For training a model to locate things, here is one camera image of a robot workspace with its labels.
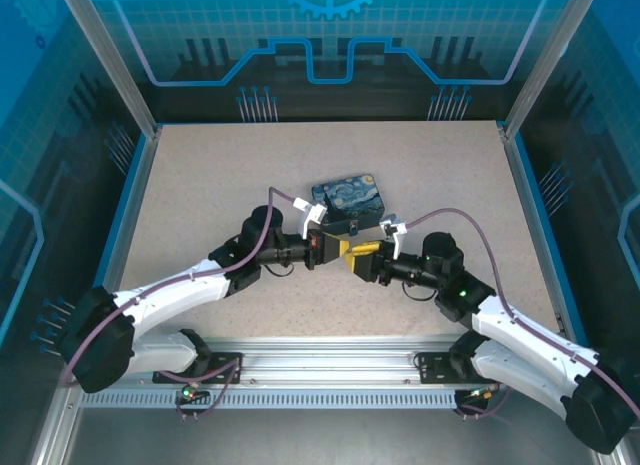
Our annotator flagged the starry night print box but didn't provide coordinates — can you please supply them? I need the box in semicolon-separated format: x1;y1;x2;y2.
310;172;384;237

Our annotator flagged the aluminium frame post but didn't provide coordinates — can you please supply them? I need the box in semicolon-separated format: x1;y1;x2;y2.
502;0;601;141
53;0;164;139

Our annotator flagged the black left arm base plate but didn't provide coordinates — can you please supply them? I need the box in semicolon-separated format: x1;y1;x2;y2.
152;351;245;386

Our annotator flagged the slotted grey cable duct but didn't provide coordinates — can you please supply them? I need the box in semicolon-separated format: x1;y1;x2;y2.
78;389;479;410

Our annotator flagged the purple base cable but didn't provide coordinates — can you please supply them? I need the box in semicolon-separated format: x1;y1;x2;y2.
453;382;514;422
149;359;245;422

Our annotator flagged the aluminium mounting rail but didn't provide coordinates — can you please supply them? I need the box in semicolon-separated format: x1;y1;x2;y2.
99;336;594;392

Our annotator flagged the aluminium side rail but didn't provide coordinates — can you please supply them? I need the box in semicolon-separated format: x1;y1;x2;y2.
92;126;164;306
499;124;581;344

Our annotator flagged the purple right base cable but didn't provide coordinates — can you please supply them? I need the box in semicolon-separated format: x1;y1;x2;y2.
453;382;514;422

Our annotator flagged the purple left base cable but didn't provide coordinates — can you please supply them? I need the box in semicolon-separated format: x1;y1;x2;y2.
149;359;245;422

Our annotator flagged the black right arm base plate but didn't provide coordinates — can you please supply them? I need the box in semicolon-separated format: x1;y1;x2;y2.
416;351;501;386

